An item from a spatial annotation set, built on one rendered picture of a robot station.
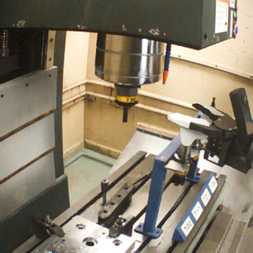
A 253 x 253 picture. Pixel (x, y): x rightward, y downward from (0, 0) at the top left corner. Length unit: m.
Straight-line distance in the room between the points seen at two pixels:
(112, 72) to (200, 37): 0.23
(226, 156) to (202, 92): 1.17
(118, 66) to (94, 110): 1.48
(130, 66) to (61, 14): 0.20
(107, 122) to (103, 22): 1.54
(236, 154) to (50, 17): 0.51
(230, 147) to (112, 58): 0.31
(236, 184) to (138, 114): 0.77
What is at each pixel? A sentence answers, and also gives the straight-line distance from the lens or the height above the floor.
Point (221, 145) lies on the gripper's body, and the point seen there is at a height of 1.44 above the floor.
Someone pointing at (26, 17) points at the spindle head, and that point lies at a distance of 0.81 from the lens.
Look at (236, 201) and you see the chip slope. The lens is 1.73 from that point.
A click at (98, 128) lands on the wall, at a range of 2.20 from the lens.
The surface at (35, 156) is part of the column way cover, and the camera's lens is 1.26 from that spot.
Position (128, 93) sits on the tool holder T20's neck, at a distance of 0.77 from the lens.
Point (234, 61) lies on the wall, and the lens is 1.71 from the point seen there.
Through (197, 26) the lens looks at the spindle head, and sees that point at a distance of 0.57.
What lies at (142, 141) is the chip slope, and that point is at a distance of 1.98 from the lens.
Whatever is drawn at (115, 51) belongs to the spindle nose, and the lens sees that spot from 0.70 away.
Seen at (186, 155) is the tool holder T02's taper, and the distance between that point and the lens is 1.02.
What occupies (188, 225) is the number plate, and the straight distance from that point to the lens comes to 1.20.
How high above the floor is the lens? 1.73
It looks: 25 degrees down
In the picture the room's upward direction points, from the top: 4 degrees clockwise
